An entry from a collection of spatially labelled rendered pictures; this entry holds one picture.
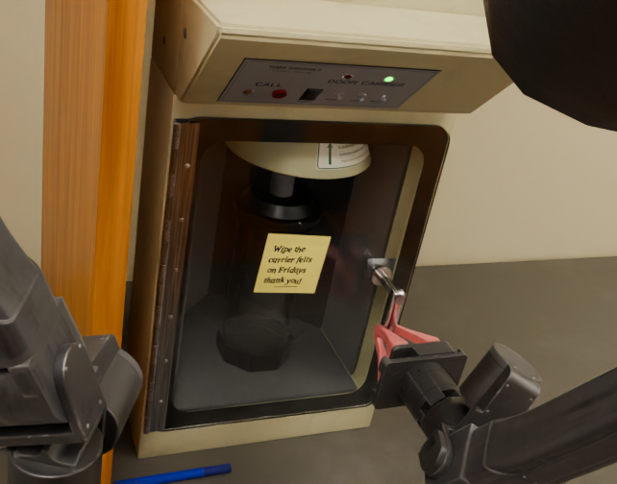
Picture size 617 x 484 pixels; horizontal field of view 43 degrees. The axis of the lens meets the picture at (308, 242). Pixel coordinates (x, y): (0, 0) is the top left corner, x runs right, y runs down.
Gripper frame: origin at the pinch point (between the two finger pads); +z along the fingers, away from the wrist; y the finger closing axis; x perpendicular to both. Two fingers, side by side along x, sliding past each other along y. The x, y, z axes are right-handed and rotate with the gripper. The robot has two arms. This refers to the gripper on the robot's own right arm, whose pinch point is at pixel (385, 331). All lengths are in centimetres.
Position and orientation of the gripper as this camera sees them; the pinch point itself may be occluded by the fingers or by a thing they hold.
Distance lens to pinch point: 94.4
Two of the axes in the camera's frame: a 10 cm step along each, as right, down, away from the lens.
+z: -3.5, -5.1, 7.8
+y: -9.2, 0.3, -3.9
